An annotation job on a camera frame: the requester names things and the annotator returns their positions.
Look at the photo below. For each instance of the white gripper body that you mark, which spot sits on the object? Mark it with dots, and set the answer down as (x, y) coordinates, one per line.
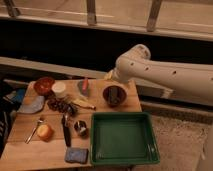
(110, 75)

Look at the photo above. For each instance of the blue sponge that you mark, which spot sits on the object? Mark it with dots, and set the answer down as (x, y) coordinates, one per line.
(76, 155)

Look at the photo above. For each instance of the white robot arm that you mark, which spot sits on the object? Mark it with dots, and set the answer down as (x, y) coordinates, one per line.
(193, 79)

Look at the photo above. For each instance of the white paper cup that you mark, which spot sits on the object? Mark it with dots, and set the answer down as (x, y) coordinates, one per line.
(59, 89)

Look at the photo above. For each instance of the brown bowl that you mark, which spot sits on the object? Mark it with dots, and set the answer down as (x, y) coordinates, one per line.
(114, 95)

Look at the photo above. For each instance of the grey plate with carrot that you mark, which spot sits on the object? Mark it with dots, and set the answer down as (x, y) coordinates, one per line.
(83, 87)

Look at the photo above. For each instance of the banana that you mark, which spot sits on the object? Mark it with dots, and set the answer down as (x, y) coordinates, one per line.
(83, 104)

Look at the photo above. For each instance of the small metal can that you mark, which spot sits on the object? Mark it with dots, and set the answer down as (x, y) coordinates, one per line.
(81, 128)

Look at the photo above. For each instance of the bunch of dark grapes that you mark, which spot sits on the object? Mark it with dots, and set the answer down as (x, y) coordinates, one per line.
(61, 106)

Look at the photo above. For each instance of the green plastic tray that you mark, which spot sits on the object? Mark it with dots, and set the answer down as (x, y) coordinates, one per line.
(122, 138)

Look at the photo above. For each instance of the red bowl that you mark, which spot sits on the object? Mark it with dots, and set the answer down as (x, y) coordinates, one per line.
(43, 85)

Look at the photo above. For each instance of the wooden cutting board table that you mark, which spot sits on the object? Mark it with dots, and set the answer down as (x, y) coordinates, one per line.
(40, 155)

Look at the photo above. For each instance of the orange apple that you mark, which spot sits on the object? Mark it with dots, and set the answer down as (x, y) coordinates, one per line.
(44, 132)

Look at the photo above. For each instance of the black handled knife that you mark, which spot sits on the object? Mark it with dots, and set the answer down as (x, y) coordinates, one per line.
(66, 132)

